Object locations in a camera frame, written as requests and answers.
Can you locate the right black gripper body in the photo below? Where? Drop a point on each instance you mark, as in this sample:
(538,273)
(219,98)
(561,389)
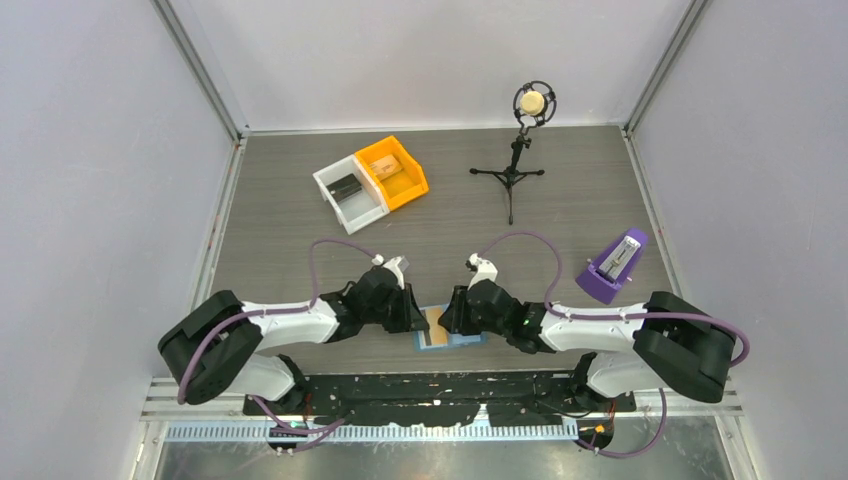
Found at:
(476,324)

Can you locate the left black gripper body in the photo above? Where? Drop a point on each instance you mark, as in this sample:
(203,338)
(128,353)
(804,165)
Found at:
(391,314)

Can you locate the gold credit card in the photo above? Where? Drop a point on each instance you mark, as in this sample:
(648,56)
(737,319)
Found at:
(436,336)

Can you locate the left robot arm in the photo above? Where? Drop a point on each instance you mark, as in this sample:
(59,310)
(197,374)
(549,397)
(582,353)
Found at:
(221,346)

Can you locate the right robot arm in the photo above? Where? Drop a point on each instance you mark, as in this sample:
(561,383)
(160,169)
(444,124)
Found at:
(663,343)

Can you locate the card in orange bin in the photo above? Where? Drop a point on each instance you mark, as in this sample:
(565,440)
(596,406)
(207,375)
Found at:
(386,166)

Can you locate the white plastic bin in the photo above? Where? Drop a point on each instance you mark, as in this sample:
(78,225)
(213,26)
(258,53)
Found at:
(362,209)

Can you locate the purple metronome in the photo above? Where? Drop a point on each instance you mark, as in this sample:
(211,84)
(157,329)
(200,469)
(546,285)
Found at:
(606,274)

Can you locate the orange plastic bin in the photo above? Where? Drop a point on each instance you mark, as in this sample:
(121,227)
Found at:
(398,176)

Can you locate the black tripod mic stand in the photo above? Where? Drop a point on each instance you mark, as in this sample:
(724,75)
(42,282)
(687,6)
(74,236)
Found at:
(511,175)

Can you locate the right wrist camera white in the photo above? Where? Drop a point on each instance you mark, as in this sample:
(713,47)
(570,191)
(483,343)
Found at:
(482,269)

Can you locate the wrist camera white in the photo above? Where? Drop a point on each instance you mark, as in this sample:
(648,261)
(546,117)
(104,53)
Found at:
(482,269)
(396,265)

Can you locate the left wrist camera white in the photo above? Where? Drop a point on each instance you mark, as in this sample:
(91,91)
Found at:
(396,265)

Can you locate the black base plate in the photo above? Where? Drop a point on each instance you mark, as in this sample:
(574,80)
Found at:
(510,398)

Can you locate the microphone with shock mount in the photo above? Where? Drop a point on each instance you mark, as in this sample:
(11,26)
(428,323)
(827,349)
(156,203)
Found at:
(534,104)

